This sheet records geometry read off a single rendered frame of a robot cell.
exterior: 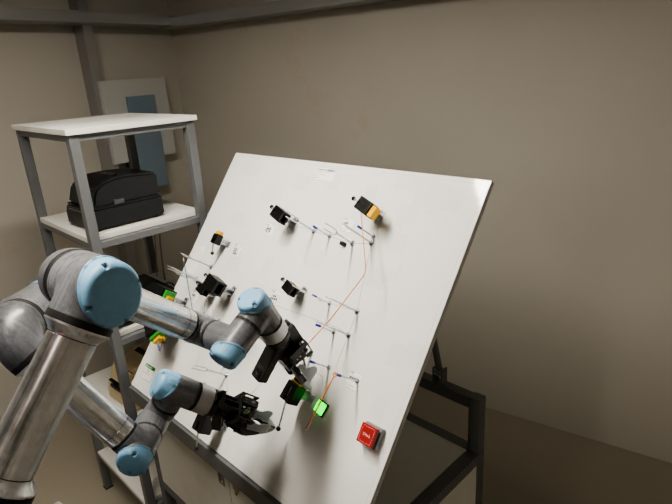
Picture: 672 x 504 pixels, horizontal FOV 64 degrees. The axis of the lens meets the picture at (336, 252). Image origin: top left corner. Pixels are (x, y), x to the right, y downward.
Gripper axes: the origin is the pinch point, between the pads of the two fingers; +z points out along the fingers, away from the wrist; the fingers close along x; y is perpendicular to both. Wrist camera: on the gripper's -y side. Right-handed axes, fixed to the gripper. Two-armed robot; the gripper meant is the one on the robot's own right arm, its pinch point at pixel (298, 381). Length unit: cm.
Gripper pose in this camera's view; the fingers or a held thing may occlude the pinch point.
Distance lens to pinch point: 155.2
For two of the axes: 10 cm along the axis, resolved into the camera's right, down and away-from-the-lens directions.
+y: 7.0, -6.4, 3.2
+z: 3.3, 6.9, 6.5
